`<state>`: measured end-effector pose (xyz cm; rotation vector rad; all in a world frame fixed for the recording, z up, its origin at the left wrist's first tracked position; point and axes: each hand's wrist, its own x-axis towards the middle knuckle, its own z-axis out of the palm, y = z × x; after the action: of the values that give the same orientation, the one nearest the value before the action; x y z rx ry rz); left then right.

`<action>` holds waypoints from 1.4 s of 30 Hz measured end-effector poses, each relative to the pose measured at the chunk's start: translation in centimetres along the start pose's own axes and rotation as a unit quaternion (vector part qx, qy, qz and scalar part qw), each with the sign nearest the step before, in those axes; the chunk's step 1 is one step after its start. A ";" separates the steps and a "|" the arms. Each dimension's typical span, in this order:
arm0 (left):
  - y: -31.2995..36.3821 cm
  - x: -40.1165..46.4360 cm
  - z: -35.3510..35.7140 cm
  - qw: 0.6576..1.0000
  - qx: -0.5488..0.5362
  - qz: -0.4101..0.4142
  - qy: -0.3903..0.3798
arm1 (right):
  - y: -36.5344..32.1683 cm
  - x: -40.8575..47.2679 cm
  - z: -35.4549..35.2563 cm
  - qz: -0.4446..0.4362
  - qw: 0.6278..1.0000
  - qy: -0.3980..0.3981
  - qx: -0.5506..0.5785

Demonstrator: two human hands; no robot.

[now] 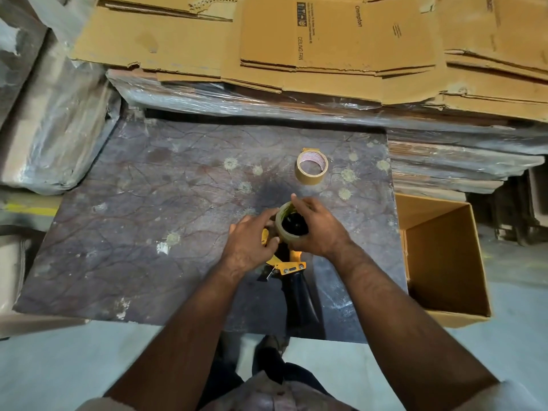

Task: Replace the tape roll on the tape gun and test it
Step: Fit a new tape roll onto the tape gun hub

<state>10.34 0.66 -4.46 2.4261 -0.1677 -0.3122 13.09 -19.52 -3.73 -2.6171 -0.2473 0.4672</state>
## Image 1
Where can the short plastic-wrapped slab stack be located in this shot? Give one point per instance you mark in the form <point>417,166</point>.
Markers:
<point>449,166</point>

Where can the plastic-wrapped brown bundle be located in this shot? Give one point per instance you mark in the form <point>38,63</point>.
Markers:
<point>55,132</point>

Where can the long plastic-wrapped slab stack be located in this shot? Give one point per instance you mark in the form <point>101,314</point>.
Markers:
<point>239,100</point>

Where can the person's right thumb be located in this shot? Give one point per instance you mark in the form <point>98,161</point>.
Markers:
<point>299,243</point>

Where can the person's right hand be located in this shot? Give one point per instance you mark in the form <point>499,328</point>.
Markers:
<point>321,231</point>

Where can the yellow black tape dispenser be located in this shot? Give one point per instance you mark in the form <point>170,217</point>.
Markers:
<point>295,291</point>

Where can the person's white shirt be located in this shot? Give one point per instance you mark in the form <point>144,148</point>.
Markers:
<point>274,395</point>

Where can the brown tape roll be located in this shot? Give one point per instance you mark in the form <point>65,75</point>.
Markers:
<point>309,177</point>

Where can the open cardboard box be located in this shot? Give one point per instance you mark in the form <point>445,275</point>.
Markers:
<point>445,261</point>

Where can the person's left thumb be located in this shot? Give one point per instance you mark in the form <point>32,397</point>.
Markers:
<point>272,247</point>

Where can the stack of flattened cardboard boxes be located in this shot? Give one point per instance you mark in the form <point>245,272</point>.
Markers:
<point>325,38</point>

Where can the person's left hand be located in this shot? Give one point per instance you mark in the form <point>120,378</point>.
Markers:
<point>246,248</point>

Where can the person's shoe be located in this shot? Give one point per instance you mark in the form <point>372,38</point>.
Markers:
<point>270,344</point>

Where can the clear tape roll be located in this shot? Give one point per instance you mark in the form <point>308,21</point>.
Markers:
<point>280,224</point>

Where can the person's left forearm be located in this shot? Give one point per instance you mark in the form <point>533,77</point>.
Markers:
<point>188,338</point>

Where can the person's dark trousers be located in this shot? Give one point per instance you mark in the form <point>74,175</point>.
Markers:
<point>231,376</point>

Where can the person's right forearm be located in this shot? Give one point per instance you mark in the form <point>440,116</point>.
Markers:
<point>398,329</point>

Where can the grey plastic-wrapped bundle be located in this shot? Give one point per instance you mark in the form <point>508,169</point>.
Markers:
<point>17,51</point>

